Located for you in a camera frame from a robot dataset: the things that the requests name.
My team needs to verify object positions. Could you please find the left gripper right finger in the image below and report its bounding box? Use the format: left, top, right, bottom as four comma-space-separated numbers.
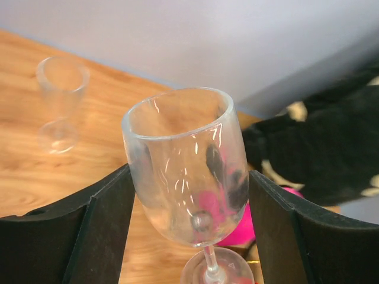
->
249, 170, 378, 284

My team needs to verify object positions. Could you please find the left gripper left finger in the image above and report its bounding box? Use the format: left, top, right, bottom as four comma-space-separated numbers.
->
1, 165, 135, 283

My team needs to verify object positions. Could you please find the clear wine glass front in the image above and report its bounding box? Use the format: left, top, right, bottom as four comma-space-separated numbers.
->
121, 87, 254, 283

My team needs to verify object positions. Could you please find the clear wine glass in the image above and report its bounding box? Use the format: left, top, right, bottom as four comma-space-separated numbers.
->
121, 87, 254, 283
36, 56, 90, 154

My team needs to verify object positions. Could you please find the pink wine glass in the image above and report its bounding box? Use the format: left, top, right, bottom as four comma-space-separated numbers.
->
198, 186, 304, 248

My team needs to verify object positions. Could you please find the red wine glass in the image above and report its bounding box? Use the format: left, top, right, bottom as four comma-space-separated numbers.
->
236, 276, 255, 284

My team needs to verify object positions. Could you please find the black floral blanket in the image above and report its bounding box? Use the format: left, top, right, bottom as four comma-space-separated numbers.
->
242, 59, 378, 206

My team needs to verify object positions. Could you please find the gold wire glass rack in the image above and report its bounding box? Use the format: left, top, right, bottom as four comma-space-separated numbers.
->
233, 243, 264, 284

